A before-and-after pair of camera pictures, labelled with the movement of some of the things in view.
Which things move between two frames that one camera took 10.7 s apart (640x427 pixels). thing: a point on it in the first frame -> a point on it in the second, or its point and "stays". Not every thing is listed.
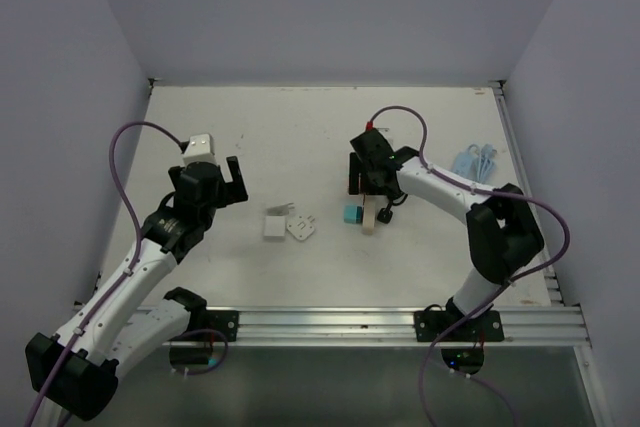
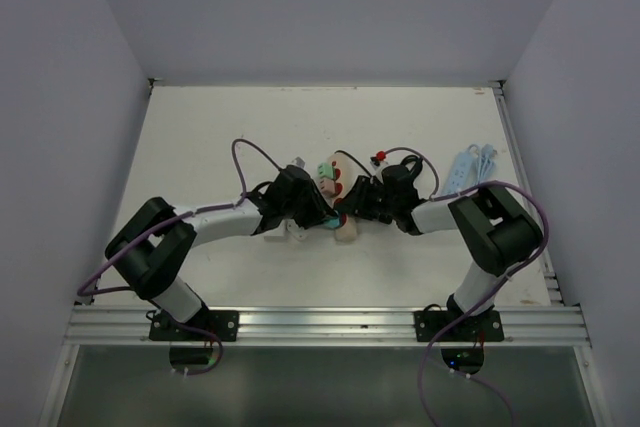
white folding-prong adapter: (301, 227) stays
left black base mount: (226, 322) stays
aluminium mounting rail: (557, 326) stays
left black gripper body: (225, 195) -> (307, 208)
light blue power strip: (476, 163) stays
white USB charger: (274, 228) stays
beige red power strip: (369, 215) -> (346, 172)
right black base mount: (482, 326) stays
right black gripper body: (368, 183) -> (372, 201)
